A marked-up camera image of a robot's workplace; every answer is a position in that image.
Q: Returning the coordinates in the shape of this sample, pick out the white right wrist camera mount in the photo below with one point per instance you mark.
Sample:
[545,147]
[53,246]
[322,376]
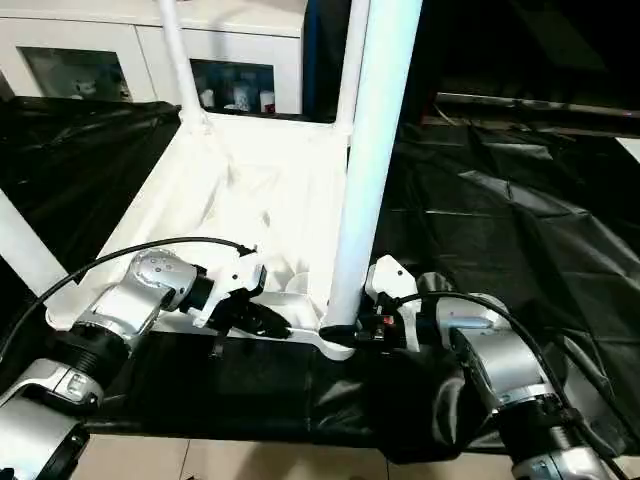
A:
[392,278]

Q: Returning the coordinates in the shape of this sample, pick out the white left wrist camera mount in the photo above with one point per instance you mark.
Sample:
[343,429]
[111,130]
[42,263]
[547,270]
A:
[232,275]

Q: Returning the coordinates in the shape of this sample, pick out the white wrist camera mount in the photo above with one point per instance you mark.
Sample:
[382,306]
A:
[232,275]
[392,278]

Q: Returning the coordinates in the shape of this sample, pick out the white cabinet with glass doors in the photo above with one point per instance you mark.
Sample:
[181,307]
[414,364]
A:
[150,45]

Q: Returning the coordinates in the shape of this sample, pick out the black metal bar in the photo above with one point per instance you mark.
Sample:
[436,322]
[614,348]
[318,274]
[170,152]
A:
[540,102]

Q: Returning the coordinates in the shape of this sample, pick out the white plastic table top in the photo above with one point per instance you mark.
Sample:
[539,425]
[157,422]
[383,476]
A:
[230,190]

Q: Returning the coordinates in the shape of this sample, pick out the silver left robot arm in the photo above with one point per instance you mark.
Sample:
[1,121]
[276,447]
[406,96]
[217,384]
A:
[130,300]

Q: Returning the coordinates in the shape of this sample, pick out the white plastic table leg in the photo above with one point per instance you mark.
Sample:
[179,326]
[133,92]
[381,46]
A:
[350,60]
[180,60]
[28,250]
[375,150]

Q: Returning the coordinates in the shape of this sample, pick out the black mat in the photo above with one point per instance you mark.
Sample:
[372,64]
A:
[480,250]

